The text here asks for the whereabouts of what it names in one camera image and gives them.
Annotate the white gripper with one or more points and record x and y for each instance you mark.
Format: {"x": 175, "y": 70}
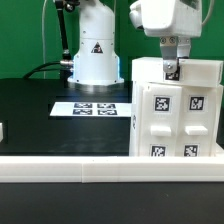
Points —
{"x": 160, "y": 18}

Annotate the white cabinet body box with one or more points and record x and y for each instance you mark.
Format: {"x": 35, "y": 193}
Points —
{"x": 136, "y": 113}

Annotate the white cabinet top block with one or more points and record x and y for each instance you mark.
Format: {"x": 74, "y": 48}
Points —
{"x": 193, "y": 72}

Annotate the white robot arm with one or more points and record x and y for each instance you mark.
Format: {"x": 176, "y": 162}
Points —
{"x": 96, "y": 63}

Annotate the white base tag plate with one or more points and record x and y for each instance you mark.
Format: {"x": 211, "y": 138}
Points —
{"x": 85, "y": 109}

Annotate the white U-shaped obstacle fence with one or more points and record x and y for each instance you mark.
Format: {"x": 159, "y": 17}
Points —
{"x": 84, "y": 151}

